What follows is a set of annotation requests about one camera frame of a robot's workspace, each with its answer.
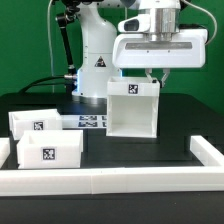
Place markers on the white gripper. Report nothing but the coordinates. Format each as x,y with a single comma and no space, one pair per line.
186,49

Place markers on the white drawer cabinet box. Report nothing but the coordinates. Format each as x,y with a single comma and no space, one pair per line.
132,107

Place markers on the white drawer front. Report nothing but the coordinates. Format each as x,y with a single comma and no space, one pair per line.
50,149

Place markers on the white drawer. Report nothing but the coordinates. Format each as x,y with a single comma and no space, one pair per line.
50,149
21,121

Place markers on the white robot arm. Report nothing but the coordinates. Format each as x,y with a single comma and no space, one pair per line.
153,39

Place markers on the white drawer rear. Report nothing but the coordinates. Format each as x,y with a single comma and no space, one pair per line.
21,121

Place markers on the white tag marker sheet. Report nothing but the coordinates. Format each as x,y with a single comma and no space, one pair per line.
84,121

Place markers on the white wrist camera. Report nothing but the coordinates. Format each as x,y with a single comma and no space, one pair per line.
137,24

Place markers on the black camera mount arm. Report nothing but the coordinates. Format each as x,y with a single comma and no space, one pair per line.
63,19

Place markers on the white obstacle fence frame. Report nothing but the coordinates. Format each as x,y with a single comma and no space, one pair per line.
208,176

